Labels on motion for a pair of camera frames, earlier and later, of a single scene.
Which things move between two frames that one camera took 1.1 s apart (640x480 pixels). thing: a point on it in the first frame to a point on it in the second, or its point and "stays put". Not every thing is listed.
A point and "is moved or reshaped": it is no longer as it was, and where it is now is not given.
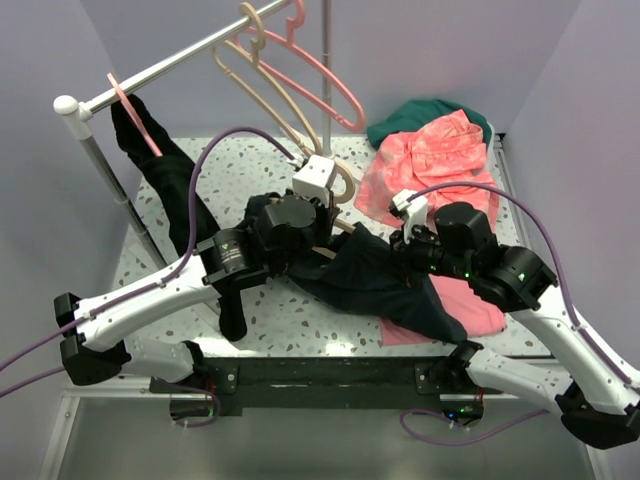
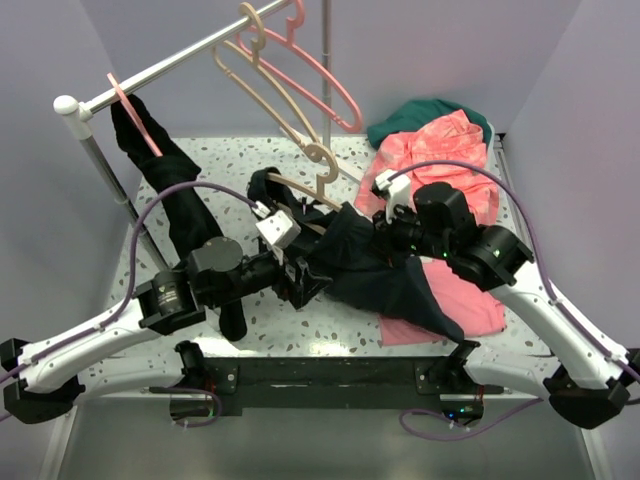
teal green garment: [415, 116] stays put
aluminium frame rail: [60, 442] stays put
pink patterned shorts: [443, 161] stays put
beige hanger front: [342, 200] is moved or reshaped
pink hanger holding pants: [135, 114] stays put
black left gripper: [326, 213] to [306, 283]
